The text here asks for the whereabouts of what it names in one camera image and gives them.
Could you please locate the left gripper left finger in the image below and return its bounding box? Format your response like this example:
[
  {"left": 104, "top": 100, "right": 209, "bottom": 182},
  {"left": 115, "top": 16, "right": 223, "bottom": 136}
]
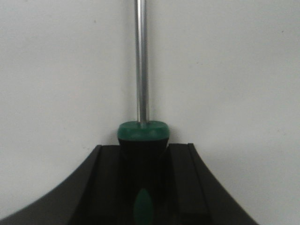
[{"left": 0, "top": 145, "right": 131, "bottom": 225}]

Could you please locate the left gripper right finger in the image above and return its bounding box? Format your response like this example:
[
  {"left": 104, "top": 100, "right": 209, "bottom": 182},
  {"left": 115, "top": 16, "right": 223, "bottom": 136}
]
[{"left": 167, "top": 143, "right": 257, "bottom": 225}]

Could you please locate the green black screwdriver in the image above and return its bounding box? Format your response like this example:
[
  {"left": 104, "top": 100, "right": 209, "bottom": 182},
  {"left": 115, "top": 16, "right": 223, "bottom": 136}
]
[{"left": 118, "top": 0, "right": 170, "bottom": 225}]

